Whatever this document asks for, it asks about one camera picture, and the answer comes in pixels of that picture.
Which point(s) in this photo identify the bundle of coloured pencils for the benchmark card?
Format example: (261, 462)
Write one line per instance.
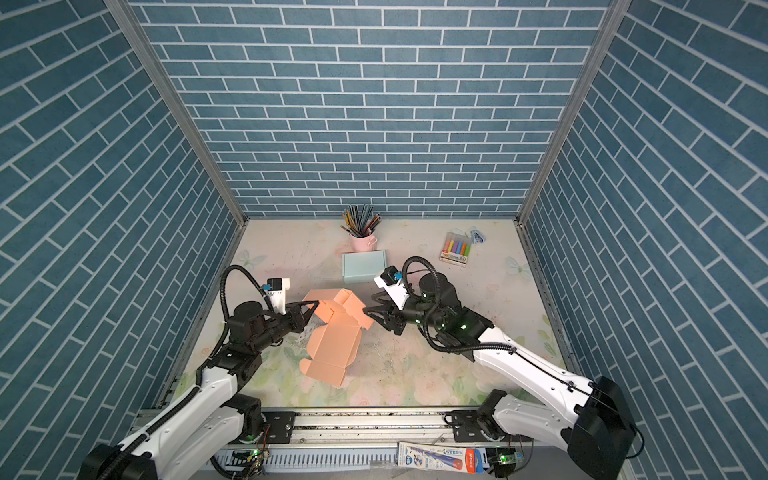
(360, 221)

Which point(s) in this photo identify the pack of coloured markers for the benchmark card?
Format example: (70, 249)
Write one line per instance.
(456, 249)

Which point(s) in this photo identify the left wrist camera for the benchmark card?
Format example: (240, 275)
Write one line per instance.
(276, 290)

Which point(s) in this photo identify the white toothpaste style box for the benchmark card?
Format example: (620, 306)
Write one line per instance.
(441, 458)

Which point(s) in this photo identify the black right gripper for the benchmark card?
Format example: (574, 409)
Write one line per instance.
(391, 318)

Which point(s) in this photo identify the light blue paper box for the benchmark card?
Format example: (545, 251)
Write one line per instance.
(363, 267)

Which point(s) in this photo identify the left aluminium corner post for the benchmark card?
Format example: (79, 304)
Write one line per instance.
(129, 25)

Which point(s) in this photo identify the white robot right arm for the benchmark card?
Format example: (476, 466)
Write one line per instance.
(475, 337)

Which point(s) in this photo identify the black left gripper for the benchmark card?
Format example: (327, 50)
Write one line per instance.
(297, 320)

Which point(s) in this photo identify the aluminium corner post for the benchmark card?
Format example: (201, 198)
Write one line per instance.
(129, 25)
(596, 55)

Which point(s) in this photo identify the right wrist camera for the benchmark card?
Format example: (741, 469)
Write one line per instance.
(393, 291)

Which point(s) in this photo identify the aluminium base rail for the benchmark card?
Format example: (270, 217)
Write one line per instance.
(384, 423)

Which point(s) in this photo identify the pink paper box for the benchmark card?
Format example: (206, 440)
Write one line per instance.
(333, 346)

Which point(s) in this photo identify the pink metal pencil bucket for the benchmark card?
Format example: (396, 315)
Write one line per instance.
(364, 244)

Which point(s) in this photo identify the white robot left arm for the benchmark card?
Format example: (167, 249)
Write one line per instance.
(213, 411)

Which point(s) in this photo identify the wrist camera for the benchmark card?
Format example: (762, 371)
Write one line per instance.
(276, 290)
(393, 291)

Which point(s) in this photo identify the right aluminium corner post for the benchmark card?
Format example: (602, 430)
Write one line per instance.
(596, 55)

